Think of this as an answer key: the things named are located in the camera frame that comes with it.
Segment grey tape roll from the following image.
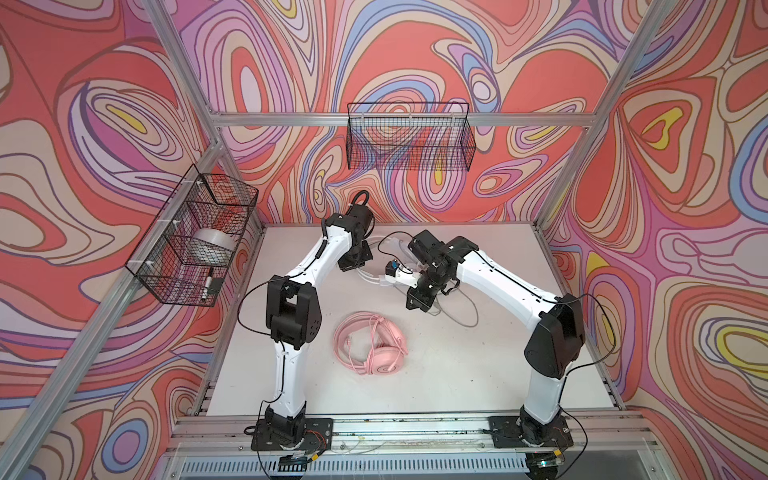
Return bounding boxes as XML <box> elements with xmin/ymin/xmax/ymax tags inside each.
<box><xmin>186</xmin><ymin>228</ymin><xmax>236</xmax><ymax>267</ymax></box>

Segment white headphones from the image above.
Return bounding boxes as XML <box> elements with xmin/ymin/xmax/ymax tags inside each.
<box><xmin>356</xmin><ymin>233</ymin><xmax>417</xmax><ymax>287</ymax></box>

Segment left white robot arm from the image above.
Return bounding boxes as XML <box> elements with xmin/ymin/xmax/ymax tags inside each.
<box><xmin>252</xmin><ymin>190</ymin><xmax>375</xmax><ymax>450</ymax></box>

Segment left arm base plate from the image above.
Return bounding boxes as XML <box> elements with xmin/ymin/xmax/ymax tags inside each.
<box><xmin>250</xmin><ymin>417</ymin><xmax>334</xmax><ymax>453</ymax></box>

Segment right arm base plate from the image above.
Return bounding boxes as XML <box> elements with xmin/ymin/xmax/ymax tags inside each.
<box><xmin>483</xmin><ymin>414</ymin><xmax>574</xmax><ymax>450</ymax></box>

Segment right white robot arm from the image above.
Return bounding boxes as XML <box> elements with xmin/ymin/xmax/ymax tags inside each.
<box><xmin>399</xmin><ymin>230</ymin><xmax>585</xmax><ymax>446</ymax></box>

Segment pink headphones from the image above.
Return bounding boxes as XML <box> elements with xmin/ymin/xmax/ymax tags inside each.
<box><xmin>332</xmin><ymin>311</ymin><xmax>409</xmax><ymax>376</ymax></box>

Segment black wire basket left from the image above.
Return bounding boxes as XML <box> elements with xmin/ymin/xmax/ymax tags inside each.
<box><xmin>125</xmin><ymin>165</ymin><xmax>259</xmax><ymax>307</ymax></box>

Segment black wire basket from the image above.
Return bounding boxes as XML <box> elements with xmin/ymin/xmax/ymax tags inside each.
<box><xmin>125</xmin><ymin>165</ymin><xmax>259</xmax><ymax>307</ymax></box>
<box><xmin>346</xmin><ymin>100</ymin><xmax>476</xmax><ymax>172</ymax></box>

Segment marker pen in basket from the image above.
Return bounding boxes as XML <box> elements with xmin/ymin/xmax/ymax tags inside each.
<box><xmin>201</xmin><ymin>267</ymin><xmax>214</xmax><ymax>300</ymax></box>

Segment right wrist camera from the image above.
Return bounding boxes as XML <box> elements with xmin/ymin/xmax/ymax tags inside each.
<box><xmin>384</xmin><ymin>260</ymin><xmax>421</xmax><ymax>288</ymax></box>

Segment black wire basket back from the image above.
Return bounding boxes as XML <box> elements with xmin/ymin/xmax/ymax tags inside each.
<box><xmin>346</xmin><ymin>100</ymin><xmax>476</xmax><ymax>172</ymax></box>

